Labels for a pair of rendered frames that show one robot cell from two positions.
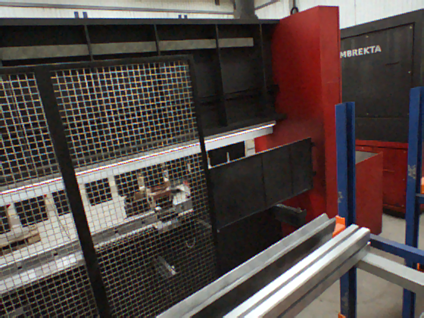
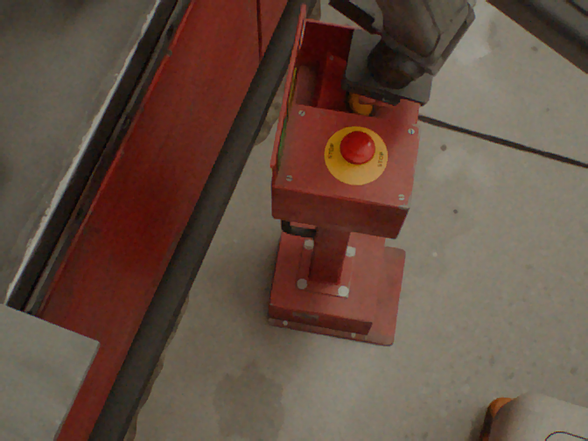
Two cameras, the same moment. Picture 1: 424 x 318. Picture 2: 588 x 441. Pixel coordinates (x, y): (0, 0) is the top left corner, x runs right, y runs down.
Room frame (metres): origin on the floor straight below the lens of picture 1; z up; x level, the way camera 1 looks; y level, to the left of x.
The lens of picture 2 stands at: (2.65, 0.39, 1.70)
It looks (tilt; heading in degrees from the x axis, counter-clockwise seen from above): 71 degrees down; 139
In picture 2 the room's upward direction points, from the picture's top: 3 degrees clockwise
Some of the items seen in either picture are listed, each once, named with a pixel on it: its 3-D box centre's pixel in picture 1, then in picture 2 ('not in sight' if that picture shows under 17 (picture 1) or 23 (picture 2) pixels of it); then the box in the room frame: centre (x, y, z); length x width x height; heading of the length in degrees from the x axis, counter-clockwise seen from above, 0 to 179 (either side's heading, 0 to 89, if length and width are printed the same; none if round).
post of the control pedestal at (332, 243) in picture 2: not in sight; (333, 223); (2.36, 0.72, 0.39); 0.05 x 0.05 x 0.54; 42
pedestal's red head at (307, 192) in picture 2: not in sight; (351, 128); (2.36, 0.72, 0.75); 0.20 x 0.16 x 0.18; 132
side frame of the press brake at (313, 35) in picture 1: (294, 150); not in sight; (2.62, -0.79, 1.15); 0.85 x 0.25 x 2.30; 31
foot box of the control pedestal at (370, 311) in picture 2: not in sight; (339, 279); (2.38, 0.74, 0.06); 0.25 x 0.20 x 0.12; 42
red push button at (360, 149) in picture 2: not in sight; (356, 151); (2.40, 0.69, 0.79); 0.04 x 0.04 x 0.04
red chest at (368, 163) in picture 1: (344, 200); not in sight; (2.74, -1.33, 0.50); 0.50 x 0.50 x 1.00; 31
